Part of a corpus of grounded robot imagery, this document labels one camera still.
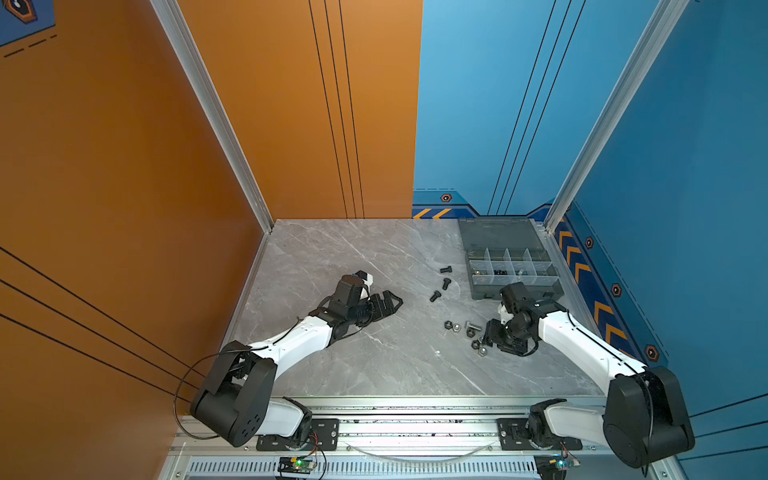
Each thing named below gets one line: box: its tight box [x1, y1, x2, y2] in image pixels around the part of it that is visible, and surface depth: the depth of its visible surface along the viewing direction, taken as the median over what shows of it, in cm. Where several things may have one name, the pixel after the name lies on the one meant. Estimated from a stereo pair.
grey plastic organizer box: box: [458, 218, 565, 300], surface depth 107 cm
